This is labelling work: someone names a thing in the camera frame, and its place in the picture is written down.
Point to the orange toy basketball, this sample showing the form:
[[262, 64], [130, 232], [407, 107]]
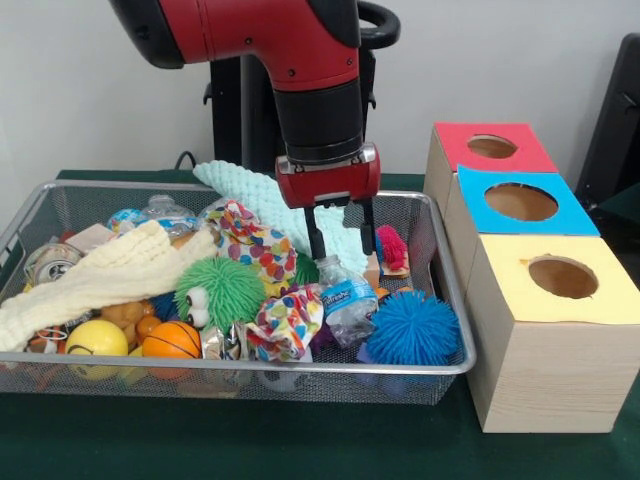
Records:
[[172, 342]]

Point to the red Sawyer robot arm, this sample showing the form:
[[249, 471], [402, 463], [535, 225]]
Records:
[[280, 50]]

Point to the shallow clear mesh bin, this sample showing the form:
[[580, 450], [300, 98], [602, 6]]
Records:
[[445, 260]]

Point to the pale yellow cloth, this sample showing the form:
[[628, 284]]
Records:
[[110, 270]]

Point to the mint green cloth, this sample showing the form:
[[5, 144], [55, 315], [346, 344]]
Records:
[[265, 195]]

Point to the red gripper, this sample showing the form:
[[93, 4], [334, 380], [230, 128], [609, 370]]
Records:
[[328, 182]]

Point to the crushed clear water bottle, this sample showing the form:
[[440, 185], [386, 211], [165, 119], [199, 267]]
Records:
[[348, 300]]

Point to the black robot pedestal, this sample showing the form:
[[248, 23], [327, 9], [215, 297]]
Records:
[[240, 110]]

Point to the green spiky ball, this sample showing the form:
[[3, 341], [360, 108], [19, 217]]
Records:
[[225, 290]]

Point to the colourful patterned cloth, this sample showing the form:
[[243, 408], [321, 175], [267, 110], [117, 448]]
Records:
[[265, 255]]

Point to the yellow smiley ball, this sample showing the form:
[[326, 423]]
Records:
[[96, 342]]

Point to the blue spiky ball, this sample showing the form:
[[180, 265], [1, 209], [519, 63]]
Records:
[[412, 328]]

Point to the red spiky toy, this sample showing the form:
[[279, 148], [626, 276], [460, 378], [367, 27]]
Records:
[[393, 248]]

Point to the wooden box with three holes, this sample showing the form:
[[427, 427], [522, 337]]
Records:
[[550, 370]]

